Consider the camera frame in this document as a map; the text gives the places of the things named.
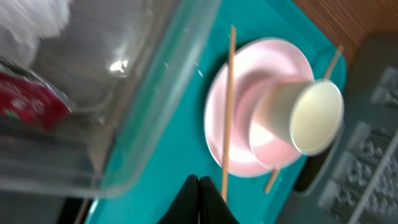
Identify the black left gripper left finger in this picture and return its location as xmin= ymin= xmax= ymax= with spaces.
xmin=157 ymin=174 xmax=199 ymax=224

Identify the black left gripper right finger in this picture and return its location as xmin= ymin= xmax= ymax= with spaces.
xmin=199 ymin=176 xmax=239 ymax=224

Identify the wooden chopstick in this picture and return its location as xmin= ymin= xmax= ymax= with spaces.
xmin=221 ymin=26 xmax=236 ymax=202
xmin=264 ymin=44 xmax=344 ymax=194

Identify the red snack wrapper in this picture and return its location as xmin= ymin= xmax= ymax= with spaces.
xmin=1 ymin=58 xmax=72 ymax=128

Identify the white napkin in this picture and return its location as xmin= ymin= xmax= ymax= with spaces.
xmin=1 ymin=0 xmax=72 ymax=67

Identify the grey dishwasher rack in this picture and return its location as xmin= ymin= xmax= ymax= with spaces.
xmin=277 ymin=32 xmax=397 ymax=223

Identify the teal serving tray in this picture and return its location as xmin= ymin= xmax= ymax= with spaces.
xmin=87 ymin=1 xmax=335 ymax=223

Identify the small pink plate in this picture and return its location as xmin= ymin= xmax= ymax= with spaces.
xmin=233 ymin=78 xmax=302 ymax=169

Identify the black tray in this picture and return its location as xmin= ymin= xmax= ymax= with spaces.
xmin=56 ymin=197 xmax=86 ymax=224

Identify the pale green cup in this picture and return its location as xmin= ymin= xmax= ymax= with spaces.
xmin=249 ymin=80 xmax=345 ymax=155

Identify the large pink plate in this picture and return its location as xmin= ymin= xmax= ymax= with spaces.
xmin=203 ymin=37 xmax=315 ymax=179

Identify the clear plastic bin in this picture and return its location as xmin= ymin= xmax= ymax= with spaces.
xmin=1 ymin=0 xmax=221 ymax=198

